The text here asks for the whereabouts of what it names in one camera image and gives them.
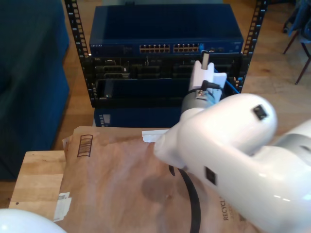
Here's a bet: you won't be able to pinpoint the blue network cable clear plugs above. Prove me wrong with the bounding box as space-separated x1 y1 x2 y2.
198 43 242 96

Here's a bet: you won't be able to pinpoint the black rack server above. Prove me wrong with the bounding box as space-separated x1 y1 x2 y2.
93 56 240 80

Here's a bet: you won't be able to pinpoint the blue device under rack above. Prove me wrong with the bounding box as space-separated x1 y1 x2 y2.
93 106 187 128

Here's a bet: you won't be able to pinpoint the chair with dark red legs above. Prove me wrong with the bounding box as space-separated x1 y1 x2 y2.
281 0 311 85

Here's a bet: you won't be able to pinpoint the brown paper mailer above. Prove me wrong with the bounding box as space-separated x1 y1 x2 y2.
50 125 258 233

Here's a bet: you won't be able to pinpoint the blue sofa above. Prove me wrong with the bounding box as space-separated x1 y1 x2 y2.
0 0 71 182

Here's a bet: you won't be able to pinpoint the blue network switch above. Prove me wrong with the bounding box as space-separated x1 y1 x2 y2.
88 4 244 58

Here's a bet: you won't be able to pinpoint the black rack frame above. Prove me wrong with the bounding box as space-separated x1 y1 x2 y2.
63 0 269 109

